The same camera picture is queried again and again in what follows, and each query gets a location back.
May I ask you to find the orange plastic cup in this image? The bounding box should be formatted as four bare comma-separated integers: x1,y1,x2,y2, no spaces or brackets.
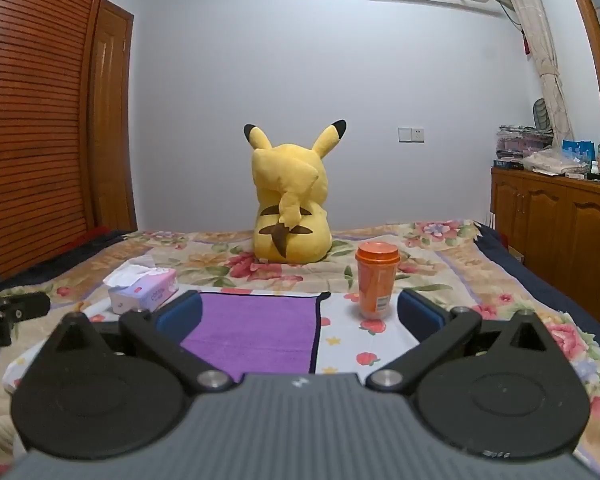
355,240,401,320

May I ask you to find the wooden cabinet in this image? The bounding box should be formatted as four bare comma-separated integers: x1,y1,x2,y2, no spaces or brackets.
489,166,600,327

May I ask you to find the wooden door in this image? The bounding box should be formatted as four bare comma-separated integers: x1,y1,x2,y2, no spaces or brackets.
86,0,139,234

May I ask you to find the blue box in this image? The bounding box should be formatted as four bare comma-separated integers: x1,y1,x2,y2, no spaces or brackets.
561,138,597,162

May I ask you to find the beige crumpled cloth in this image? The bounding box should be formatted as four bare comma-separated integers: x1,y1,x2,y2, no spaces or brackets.
522,148,589,177

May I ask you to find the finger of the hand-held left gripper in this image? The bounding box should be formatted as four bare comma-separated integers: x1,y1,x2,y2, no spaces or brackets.
0,292,51,322

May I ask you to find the yellow plush toy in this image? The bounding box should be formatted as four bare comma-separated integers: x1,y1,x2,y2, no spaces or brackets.
243,119,348,264

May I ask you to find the pink tissue box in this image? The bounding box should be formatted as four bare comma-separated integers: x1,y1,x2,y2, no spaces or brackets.
103,256,179,316

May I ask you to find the air conditioner pipe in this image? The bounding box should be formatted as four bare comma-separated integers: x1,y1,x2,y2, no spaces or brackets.
489,0,525,27

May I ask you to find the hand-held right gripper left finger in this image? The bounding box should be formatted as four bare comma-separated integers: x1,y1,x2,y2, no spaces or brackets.
42,290,236,393

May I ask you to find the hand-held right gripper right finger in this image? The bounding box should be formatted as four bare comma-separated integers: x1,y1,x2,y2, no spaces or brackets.
365,288,556,393

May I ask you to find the stack of folded cloths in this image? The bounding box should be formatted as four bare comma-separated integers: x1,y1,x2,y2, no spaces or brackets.
496,124,557,162

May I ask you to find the floral blanket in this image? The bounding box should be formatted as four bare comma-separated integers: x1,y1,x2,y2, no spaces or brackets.
0,218,600,477

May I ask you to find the beige curtain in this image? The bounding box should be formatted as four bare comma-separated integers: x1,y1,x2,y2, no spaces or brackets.
495,0,574,150

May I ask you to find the purple towel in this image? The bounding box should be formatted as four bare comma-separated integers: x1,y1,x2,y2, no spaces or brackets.
179,292,331,384

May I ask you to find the white strawberry print cloth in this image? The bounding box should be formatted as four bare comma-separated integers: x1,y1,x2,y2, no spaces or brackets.
2,290,422,396

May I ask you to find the wooden louvered wardrobe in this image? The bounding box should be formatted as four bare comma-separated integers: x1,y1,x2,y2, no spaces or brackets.
0,0,117,283

